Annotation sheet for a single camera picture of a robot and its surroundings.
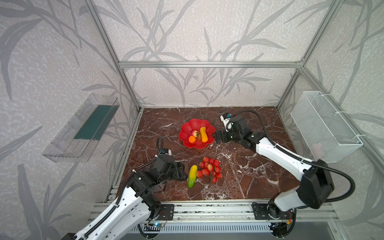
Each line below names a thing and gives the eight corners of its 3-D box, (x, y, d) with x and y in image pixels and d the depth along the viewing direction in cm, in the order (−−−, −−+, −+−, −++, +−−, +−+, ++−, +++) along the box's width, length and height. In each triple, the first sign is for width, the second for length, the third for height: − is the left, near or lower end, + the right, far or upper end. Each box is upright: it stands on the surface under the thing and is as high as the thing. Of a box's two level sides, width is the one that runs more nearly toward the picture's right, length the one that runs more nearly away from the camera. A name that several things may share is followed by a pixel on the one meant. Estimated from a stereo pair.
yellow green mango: (187, 187, 83) (187, 185, 80) (191, 167, 91) (190, 164, 87) (194, 188, 83) (194, 186, 80) (197, 168, 91) (197, 165, 87)
